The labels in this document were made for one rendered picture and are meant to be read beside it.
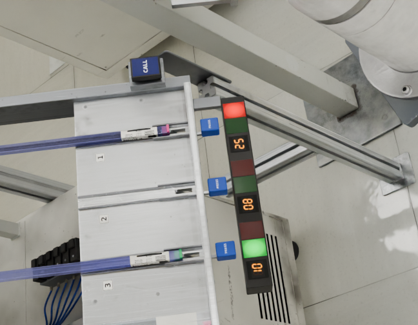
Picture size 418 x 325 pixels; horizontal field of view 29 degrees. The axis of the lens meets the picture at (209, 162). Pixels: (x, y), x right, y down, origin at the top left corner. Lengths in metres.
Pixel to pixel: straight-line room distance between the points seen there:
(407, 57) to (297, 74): 0.82
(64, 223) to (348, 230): 0.69
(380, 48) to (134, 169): 0.48
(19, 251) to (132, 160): 0.60
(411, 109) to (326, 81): 0.88
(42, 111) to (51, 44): 1.18
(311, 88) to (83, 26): 0.87
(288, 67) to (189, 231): 0.68
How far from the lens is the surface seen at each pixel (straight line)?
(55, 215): 1.77
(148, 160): 1.33
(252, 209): 1.29
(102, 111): 1.38
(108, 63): 2.69
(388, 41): 1.03
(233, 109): 1.37
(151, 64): 1.37
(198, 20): 1.66
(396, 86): 1.12
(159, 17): 1.62
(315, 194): 2.07
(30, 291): 1.79
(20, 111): 1.43
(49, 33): 2.55
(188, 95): 1.36
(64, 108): 1.42
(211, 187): 1.29
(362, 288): 1.94
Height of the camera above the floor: 1.59
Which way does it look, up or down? 42 degrees down
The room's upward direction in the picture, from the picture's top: 70 degrees counter-clockwise
